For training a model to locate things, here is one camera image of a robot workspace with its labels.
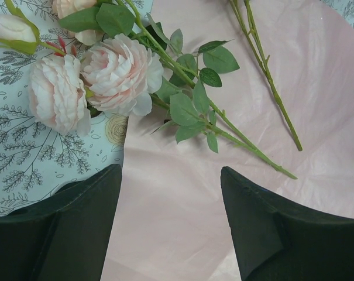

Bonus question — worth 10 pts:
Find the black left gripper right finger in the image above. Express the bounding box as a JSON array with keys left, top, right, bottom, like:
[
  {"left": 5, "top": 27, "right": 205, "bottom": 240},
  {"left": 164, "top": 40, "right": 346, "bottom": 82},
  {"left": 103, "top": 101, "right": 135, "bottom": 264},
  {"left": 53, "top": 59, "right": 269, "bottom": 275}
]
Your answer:
[{"left": 221, "top": 167, "right": 354, "bottom": 280}]

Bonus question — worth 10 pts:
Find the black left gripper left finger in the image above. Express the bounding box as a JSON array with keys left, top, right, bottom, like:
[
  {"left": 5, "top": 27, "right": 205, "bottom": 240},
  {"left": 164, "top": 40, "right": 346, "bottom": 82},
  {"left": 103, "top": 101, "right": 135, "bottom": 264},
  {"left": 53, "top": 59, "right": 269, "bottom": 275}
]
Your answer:
[{"left": 0, "top": 165, "right": 122, "bottom": 281}]

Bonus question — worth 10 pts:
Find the purple pink wrapping paper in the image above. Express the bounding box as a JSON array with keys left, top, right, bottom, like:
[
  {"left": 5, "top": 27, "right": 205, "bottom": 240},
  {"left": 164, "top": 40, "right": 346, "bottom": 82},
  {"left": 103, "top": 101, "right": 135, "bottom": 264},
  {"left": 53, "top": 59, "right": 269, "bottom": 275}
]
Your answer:
[{"left": 102, "top": 1, "right": 354, "bottom": 280}]

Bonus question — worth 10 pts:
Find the floral tablecloth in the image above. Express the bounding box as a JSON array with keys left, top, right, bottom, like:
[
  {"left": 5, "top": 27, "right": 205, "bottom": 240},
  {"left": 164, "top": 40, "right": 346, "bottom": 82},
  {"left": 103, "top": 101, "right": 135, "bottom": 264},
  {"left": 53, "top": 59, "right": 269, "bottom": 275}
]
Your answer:
[{"left": 0, "top": 0, "right": 153, "bottom": 217}]

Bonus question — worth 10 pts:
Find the blue hydrangea stem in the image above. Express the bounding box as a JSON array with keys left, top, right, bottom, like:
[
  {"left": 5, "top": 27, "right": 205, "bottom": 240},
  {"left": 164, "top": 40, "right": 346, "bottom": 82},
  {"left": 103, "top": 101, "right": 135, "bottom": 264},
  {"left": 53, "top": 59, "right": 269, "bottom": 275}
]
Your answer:
[{"left": 229, "top": 0, "right": 303, "bottom": 152}]

